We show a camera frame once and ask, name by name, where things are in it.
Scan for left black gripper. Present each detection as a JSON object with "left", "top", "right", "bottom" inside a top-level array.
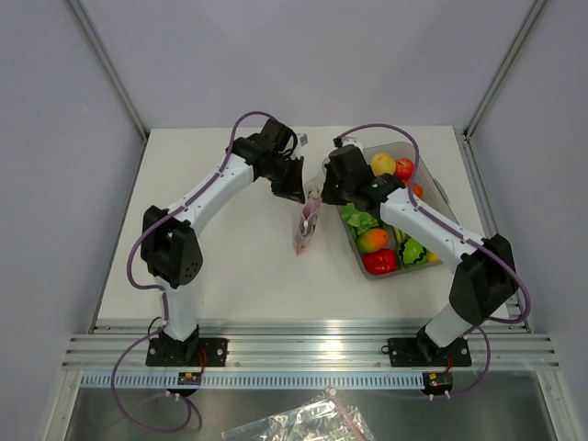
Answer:
[{"left": 262, "top": 155, "right": 306, "bottom": 204}]

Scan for toy carrot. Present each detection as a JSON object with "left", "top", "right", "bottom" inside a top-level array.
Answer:
[{"left": 294, "top": 206, "right": 319, "bottom": 254}]

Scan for clear dotted zip bag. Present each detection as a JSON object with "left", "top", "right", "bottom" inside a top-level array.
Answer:
[{"left": 294, "top": 174, "right": 325, "bottom": 255}]

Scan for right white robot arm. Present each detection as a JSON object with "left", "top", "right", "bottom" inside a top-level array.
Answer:
[{"left": 322, "top": 144, "right": 520, "bottom": 364}]

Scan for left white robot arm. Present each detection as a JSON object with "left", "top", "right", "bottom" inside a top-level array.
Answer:
[{"left": 141, "top": 118, "right": 308, "bottom": 366}]

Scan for grey plastic food tray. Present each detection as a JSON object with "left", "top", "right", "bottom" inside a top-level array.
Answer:
[{"left": 337, "top": 161, "right": 457, "bottom": 281}]

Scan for toy napa cabbage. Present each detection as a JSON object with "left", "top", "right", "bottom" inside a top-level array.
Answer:
[{"left": 340, "top": 203, "right": 379, "bottom": 240}]

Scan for toy yellow pear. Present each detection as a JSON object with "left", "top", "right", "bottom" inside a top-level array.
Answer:
[{"left": 370, "top": 153, "right": 396, "bottom": 176}]

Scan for toy mango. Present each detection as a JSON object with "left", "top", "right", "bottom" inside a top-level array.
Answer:
[{"left": 356, "top": 228, "right": 390, "bottom": 254}]

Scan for toy red apple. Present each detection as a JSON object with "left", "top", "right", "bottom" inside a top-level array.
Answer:
[{"left": 395, "top": 158, "right": 414, "bottom": 181}]

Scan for toy red bell pepper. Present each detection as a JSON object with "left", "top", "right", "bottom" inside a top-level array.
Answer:
[{"left": 362, "top": 248, "right": 398, "bottom": 276}]

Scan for spare clear plastic bags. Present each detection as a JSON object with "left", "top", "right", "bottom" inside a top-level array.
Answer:
[{"left": 221, "top": 387, "right": 376, "bottom": 441}]

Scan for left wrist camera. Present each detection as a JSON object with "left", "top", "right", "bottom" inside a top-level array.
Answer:
[{"left": 297, "top": 132, "right": 309, "bottom": 147}]

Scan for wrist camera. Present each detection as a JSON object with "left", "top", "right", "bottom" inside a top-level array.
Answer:
[
  {"left": 333, "top": 135, "right": 364, "bottom": 151},
  {"left": 297, "top": 132, "right": 309, "bottom": 147}
]

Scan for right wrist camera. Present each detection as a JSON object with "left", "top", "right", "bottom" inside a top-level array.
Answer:
[{"left": 333, "top": 135, "right": 364, "bottom": 151}]

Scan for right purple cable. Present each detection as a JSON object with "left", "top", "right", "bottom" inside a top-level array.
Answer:
[{"left": 333, "top": 121, "right": 533, "bottom": 400}]

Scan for purple cable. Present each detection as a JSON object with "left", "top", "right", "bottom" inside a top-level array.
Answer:
[
  {"left": 333, "top": 121, "right": 533, "bottom": 400},
  {"left": 109, "top": 109, "right": 277, "bottom": 435}
]

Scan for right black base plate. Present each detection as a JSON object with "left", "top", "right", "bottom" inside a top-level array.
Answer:
[{"left": 380, "top": 337, "right": 472, "bottom": 368}]

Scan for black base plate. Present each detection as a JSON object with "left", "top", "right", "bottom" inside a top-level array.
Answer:
[
  {"left": 380, "top": 337, "right": 472, "bottom": 368},
  {"left": 145, "top": 338, "right": 228, "bottom": 368}
]

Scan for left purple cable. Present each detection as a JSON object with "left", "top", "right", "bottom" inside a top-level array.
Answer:
[{"left": 109, "top": 109, "right": 277, "bottom": 435}]

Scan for white slotted cable duct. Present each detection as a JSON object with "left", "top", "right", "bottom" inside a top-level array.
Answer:
[{"left": 81, "top": 370, "right": 452, "bottom": 390}]

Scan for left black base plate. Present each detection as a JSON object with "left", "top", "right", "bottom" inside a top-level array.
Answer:
[{"left": 145, "top": 338, "right": 228, "bottom": 368}]

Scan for aluminium mounting rail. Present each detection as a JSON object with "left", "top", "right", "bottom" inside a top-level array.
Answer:
[{"left": 62, "top": 320, "right": 560, "bottom": 371}]

